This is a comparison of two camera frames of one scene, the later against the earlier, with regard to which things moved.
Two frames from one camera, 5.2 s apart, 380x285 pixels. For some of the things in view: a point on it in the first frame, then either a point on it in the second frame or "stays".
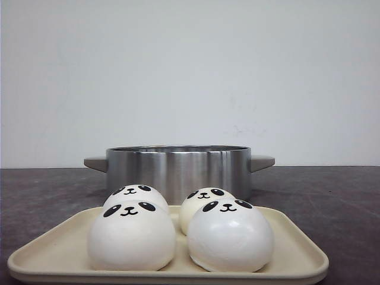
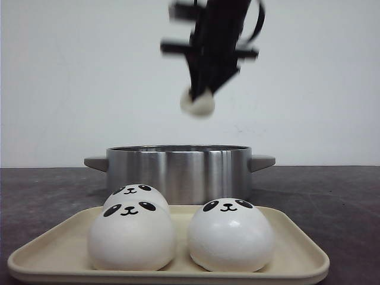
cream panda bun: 196,199 → 203,105
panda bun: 132,235 stays
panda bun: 137,190 stays
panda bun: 230,235 stays
